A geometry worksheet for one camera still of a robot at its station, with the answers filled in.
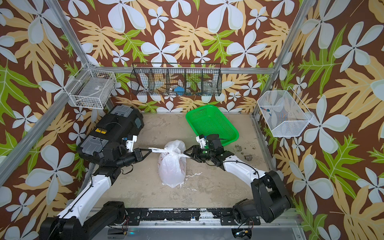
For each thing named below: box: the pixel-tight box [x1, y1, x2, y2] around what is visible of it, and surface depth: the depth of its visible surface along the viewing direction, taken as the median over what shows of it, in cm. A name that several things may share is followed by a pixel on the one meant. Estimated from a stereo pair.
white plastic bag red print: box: [148, 140, 191, 188], surface depth 80 cm
